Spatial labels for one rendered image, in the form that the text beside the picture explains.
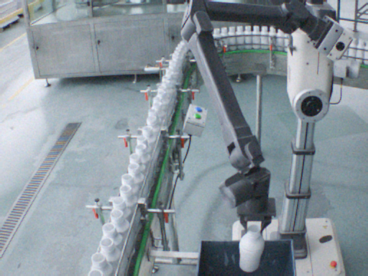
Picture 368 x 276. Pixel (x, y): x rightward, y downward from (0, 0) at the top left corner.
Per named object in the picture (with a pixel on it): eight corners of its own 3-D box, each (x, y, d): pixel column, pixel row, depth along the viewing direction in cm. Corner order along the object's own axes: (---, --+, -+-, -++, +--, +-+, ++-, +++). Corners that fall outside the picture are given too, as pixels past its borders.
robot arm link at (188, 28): (182, -12, 106) (172, 9, 115) (194, 24, 102) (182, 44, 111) (303, 1, 123) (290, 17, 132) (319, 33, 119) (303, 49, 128)
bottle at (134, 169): (134, 198, 142) (128, 160, 134) (150, 200, 141) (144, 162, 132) (129, 209, 137) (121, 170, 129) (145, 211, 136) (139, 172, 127)
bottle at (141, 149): (154, 179, 152) (150, 141, 143) (153, 189, 146) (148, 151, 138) (139, 180, 152) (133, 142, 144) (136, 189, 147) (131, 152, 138)
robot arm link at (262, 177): (276, 171, 94) (260, 160, 98) (255, 182, 91) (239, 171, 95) (273, 192, 97) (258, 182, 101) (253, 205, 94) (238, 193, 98)
